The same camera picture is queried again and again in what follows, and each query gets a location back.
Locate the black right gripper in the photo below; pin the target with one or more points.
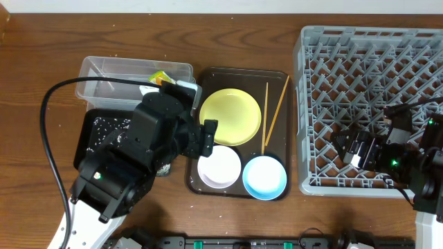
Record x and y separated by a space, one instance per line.
373 142

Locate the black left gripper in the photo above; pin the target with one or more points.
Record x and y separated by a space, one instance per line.
199 135

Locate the white cup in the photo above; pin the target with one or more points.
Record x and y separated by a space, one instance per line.
353 160

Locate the yellow plate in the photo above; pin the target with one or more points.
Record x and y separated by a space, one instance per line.
238 114

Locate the orange green snack wrapper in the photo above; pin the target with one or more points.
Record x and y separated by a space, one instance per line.
159 77

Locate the white paper napkin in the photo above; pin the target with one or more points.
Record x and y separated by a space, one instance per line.
148 89

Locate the pink bowl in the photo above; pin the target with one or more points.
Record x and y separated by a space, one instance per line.
221 169

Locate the wooden chopstick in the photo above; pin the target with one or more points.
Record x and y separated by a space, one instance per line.
264 118
277 109

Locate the light blue bowl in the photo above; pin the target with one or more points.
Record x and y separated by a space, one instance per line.
264 178

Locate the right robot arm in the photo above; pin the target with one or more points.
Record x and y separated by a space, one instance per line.
419 169

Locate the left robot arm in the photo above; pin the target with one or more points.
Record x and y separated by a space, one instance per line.
116 176

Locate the grey plastic dishwasher rack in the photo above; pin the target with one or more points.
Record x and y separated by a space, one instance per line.
344 78

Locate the dark brown serving tray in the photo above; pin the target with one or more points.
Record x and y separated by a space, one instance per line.
253 82

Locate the black tray with rice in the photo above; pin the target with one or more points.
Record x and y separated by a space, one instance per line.
101 127

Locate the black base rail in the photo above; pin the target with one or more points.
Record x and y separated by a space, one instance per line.
182 243

